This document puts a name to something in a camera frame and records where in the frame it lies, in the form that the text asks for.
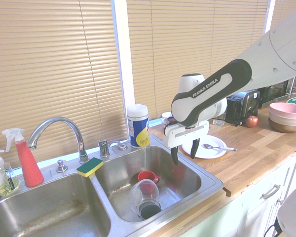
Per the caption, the chrome gooseneck faucet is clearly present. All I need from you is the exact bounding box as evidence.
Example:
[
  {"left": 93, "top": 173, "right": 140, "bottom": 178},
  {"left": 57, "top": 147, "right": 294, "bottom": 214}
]
[{"left": 26, "top": 116, "right": 91, "bottom": 164}]

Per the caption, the pink bowl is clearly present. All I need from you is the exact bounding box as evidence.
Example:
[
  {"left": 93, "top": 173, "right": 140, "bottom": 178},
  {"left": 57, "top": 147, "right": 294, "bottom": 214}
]
[{"left": 269, "top": 102, "right": 296, "bottom": 119}]

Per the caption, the chrome faucet knob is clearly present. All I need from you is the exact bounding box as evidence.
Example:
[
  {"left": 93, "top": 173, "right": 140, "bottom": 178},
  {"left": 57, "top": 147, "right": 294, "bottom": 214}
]
[{"left": 56, "top": 159, "right": 69, "bottom": 173}]

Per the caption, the silver metal spoon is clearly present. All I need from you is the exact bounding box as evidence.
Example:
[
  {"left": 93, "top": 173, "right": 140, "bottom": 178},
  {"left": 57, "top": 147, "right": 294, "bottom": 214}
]
[{"left": 203, "top": 143, "right": 238, "bottom": 152}]

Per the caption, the black cable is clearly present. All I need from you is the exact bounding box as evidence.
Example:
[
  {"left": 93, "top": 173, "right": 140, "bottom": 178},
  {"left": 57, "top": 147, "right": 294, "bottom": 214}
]
[{"left": 263, "top": 219, "right": 283, "bottom": 237}]

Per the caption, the stainless steel double sink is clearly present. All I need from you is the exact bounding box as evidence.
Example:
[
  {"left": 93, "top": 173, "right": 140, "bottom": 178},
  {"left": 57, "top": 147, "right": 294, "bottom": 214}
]
[{"left": 0, "top": 134, "right": 224, "bottom": 237}]

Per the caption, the clear plastic jar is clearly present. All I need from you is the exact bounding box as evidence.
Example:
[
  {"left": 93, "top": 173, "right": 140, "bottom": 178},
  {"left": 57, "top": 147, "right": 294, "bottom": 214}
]
[{"left": 128, "top": 179, "right": 163, "bottom": 221}]

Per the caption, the red spray bottle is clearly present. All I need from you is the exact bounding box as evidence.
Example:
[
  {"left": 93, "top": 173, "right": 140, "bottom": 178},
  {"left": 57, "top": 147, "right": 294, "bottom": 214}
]
[{"left": 1, "top": 128, "right": 45, "bottom": 188}]

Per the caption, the pale green kitchen cabinet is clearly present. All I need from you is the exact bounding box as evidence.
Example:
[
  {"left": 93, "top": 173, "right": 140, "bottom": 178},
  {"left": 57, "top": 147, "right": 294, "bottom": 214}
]
[{"left": 160, "top": 148, "right": 296, "bottom": 237}]

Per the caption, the red cup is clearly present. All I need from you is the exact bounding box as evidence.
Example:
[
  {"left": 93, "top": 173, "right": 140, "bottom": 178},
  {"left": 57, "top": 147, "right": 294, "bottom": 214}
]
[{"left": 137, "top": 170, "right": 161, "bottom": 194}]

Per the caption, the beige bowl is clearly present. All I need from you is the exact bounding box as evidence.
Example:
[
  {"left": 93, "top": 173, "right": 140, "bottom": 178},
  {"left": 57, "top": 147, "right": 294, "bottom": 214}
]
[{"left": 268, "top": 112, "right": 296, "bottom": 127}]

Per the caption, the white round plate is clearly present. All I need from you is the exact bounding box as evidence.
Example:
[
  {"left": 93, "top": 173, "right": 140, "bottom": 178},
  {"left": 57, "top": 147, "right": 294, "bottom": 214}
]
[{"left": 181, "top": 134, "right": 227, "bottom": 159}]

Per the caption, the black toaster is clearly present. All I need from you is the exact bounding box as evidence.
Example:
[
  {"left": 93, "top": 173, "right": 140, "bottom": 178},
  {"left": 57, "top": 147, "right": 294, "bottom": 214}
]
[{"left": 225, "top": 89, "right": 261, "bottom": 124}]

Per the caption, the white window frame post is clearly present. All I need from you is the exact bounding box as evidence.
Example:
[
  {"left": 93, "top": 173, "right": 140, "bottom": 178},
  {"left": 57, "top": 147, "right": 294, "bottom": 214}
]
[{"left": 111, "top": 0, "right": 137, "bottom": 139}]

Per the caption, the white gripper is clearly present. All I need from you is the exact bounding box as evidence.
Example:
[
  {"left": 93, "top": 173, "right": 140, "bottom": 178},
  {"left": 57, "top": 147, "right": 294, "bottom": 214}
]
[{"left": 162, "top": 120, "right": 210, "bottom": 166}]

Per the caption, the chrome sink sprayer hose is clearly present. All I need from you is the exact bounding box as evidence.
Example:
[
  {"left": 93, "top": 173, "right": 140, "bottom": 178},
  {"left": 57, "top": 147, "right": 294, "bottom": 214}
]
[{"left": 109, "top": 140, "right": 128, "bottom": 152}]

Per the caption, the black toaster oven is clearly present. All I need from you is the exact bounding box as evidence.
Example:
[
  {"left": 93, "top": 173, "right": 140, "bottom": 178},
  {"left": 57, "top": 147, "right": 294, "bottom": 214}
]
[{"left": 260, "top": 76, "right": 296, "bottom": 108}]

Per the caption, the white mug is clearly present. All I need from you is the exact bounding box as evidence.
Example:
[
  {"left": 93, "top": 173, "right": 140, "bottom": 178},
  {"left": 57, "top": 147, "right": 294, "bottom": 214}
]
[{"left": 161, "top": 112, "right": 175, "bottom": 126}]

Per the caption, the white blue wipes canister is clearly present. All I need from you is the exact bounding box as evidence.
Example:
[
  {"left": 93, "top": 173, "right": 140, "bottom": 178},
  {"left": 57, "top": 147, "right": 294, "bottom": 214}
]
[{"left": 126, "top": 104, "right": 151, "bottom": 149}]

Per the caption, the clear hand soap dispenser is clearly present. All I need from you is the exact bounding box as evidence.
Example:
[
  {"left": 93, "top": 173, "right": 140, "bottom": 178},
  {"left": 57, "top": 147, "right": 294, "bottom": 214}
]
[{"left": 0, "top": 149, "right": 20, "bottom": 197}]

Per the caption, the metal drawer handle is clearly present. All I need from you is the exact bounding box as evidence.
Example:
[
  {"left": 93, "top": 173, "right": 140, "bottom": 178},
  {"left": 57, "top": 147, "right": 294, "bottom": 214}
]
[{"left": 262, "top": 184, "right": 281, "bottom": 199}]

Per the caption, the brown bowl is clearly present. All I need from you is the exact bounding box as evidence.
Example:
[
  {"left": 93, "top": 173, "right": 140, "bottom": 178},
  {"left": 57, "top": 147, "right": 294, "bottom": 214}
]
[{"left": 268, "top": 118, "right": 296, "bottom": 134}]

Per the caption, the narrow tan window blind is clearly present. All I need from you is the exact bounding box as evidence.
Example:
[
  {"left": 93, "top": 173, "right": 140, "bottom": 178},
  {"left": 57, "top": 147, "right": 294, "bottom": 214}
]
[{"left": 271, "top": 0, "right": 296, "bottom": 27}]

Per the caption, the wide tan window blind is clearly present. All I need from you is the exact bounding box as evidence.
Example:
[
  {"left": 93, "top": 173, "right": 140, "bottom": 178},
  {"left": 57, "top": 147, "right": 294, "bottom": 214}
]
[
  {"left": 0, "top": 0, "right": 128, "bottom": 169},
  {"left": 126, "top": 0, "right": 270, "bottom": 119}
]

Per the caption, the yellow green sponge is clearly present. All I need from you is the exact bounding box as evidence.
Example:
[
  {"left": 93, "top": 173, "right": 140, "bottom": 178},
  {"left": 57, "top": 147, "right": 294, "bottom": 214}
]
[{"left": 76, "top": 157, "right": 105, "bottom": 178}]

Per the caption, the red apple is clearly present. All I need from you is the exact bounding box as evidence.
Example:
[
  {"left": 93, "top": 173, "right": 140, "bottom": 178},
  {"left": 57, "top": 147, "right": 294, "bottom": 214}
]
[{"left": 245, "top": 115, "right": 259, "bottom": 128}]

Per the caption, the clear drinking glass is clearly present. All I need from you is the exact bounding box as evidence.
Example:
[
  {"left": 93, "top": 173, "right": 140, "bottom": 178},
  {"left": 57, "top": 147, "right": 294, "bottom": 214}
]
[{"left": 213, "top": 108, "right": 228, "bottom": 127}]

